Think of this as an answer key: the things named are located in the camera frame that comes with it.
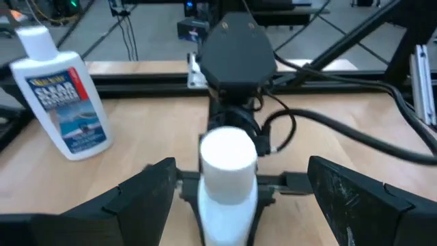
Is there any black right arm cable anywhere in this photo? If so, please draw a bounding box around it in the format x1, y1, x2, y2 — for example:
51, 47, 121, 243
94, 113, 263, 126
261, 108, 437, 167

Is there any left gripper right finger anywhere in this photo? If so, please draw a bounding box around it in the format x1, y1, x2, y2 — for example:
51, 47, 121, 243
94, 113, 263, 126
309, 156, 437, 246

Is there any silver aluminium extrusion piece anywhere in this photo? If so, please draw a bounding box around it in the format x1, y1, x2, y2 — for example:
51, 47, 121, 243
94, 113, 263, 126
409, 44, 437, 126

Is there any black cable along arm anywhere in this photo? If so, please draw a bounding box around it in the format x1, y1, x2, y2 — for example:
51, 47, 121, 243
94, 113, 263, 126
272, 51, 437, 154

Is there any gray metal base plate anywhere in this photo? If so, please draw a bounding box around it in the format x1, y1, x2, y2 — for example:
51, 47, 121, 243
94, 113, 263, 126
186, 53, 208, 89

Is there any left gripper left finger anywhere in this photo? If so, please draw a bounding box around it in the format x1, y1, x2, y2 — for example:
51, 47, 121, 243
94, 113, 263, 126
0, 156, 178, 246

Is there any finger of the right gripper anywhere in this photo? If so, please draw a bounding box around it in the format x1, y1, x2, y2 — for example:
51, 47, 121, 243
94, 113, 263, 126
179, 187, 208, 246
246, 188, 274, 246

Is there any white plastic restorer bottle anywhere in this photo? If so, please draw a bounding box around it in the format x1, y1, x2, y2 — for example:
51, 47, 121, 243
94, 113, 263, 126
9, 25, 114, 161
197, 126, 259, 246

